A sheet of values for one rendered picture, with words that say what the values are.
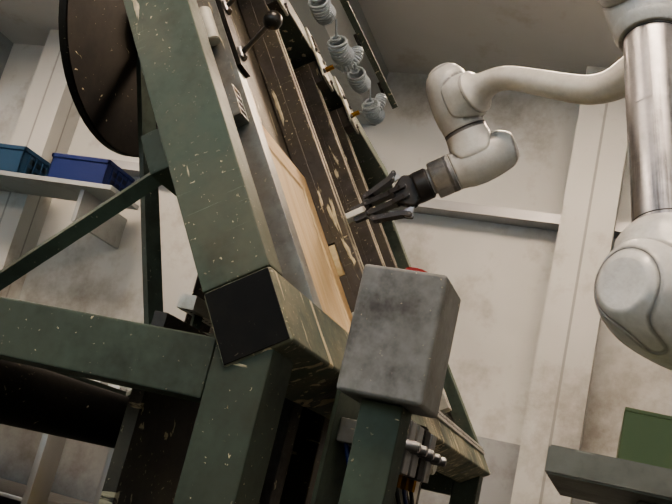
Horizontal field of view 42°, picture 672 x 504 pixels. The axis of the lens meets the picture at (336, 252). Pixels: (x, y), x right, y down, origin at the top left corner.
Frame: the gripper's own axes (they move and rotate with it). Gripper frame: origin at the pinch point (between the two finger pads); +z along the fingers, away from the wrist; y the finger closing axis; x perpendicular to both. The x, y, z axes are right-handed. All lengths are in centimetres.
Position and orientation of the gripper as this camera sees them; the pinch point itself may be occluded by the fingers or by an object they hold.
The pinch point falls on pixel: (352, 216)
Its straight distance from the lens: 209.5
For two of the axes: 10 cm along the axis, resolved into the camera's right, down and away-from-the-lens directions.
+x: -2.9, -3.1, -9.0
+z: -9.1, 3.9, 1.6
